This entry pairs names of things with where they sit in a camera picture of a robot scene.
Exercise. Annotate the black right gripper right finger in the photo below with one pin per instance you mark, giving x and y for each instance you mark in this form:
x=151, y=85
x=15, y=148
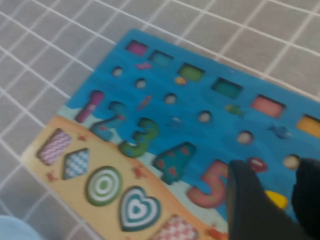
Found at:
x=308, y=195

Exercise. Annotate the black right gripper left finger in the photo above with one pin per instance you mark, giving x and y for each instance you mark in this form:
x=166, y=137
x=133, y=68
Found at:
x=247, y=212

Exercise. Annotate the colourful wooden number puzzle board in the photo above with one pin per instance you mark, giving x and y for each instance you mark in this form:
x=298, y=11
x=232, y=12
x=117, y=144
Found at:
x=175, y=105

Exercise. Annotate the light blue plastic bowl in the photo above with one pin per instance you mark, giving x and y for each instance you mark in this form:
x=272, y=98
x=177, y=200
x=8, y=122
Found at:
x=12, y=230

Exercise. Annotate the yellow wooden number six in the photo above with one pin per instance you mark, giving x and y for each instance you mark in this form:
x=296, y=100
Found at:
x=276, y=200

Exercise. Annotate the grey checked tablecloth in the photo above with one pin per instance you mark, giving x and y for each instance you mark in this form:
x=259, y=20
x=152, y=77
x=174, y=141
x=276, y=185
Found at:
x=50, y=50

